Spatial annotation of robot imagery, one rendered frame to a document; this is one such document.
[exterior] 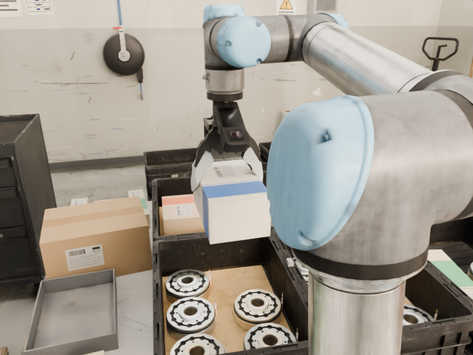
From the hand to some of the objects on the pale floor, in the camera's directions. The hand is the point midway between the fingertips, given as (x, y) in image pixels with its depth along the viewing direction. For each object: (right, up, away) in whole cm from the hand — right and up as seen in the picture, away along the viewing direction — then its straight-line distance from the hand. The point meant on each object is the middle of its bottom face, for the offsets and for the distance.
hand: (228, 189), depth 83 cm
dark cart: (-129, -56, +155) cm, 209 cm away
